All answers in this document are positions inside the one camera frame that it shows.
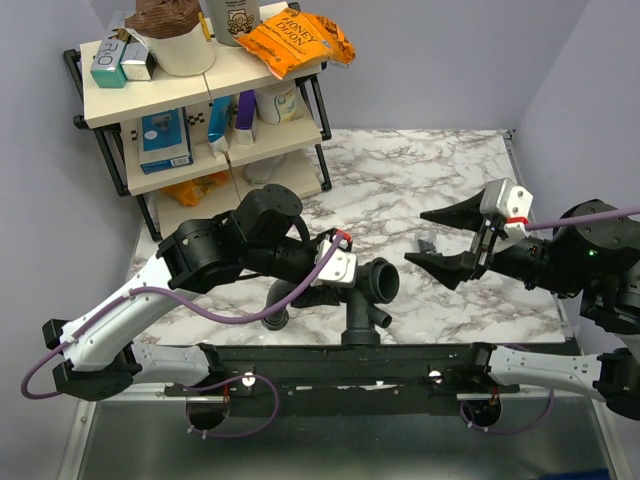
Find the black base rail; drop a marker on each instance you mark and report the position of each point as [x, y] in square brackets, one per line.
[340, 380]

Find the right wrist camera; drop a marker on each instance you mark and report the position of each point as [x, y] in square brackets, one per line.
[507, 205]

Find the blue white tube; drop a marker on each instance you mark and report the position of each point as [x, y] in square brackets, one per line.
[219, 121]

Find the orange honey dijon chip bag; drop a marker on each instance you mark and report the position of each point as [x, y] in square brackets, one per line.
[293, 40]

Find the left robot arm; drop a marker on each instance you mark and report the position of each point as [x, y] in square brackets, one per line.
[264, 234]

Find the grey white item lower shelf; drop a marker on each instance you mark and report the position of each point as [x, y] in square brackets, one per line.
[259, 172]

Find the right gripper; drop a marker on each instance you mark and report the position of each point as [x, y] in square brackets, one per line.
[451, 268]

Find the grey tee pipe fitting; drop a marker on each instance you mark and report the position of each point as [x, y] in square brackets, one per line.
[376, 282]

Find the orange snack bag lower shelf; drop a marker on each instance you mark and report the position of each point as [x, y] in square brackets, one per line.
[190, 192]

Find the white yellow cup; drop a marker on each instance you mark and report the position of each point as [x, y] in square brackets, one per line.
[277, 103]

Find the white skull cup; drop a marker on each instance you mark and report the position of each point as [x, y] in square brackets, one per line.
[232, 19]

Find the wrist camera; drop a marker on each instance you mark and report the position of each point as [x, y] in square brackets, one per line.
[339, 271]
[507, 205]

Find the purple white tube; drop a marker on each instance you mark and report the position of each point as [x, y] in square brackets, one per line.
[246, 114]

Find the beige black shelf rack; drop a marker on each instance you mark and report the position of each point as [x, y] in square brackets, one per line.
[113, 115]

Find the blue razor box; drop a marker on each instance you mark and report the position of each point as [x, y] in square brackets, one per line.
[163, 141]

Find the teal white box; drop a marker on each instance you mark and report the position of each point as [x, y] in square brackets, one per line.
[106, 69]

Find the silver white box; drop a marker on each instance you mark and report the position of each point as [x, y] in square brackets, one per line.
[138, 63]

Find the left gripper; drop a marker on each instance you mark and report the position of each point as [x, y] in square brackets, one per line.
[304, 299]

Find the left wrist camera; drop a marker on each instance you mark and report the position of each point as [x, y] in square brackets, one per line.
[339, 271]

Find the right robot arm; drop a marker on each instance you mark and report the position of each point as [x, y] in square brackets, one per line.
[593, 254]

